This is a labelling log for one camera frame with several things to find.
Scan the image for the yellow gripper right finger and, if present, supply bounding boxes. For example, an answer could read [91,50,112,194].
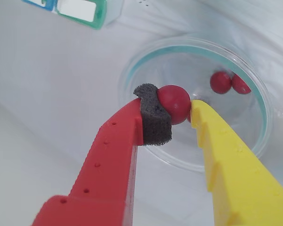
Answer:
[190,99,283,226]

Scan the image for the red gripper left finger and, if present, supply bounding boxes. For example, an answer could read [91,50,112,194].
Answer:
[32,82,173,226]

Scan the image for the red candy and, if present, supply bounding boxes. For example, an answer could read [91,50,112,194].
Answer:
[157,85,191,125]
[231,73,252,95]
[209,72,233,95]

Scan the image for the weekly pill organizer box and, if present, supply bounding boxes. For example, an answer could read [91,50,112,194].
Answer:
[21,0,125,31]

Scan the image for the clear glass dish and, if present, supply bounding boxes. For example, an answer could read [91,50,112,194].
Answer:
[117,35,276,175]

